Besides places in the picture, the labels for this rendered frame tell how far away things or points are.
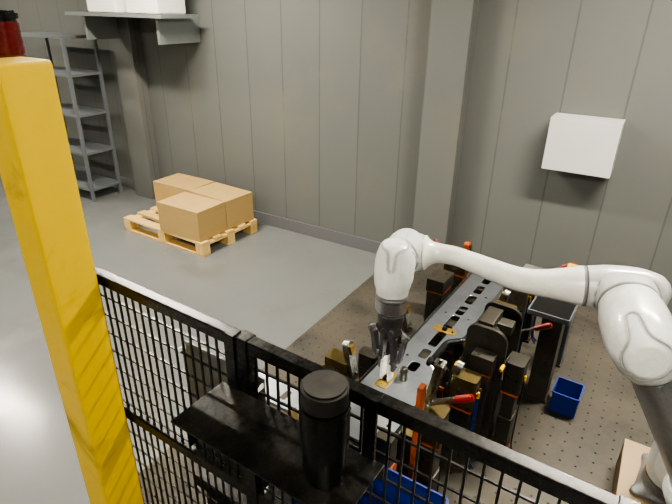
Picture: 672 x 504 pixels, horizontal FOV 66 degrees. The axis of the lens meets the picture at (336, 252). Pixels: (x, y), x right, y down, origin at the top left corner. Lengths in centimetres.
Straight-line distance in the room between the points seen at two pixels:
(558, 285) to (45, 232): 114
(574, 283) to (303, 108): 383
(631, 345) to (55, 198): 117
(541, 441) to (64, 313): 161
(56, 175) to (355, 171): 378
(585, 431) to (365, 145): 313
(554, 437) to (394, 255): 106
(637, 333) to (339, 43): 381
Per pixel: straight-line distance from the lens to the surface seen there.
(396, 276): 136
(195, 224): 480
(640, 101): 400
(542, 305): 196
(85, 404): 137
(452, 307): 216
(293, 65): 490
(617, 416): 233
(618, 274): 136
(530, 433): 212
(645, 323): 122
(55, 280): 120
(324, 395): 74
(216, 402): 102
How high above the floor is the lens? 210
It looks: 25 degrees down
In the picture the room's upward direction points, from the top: 1 degrees clockwise
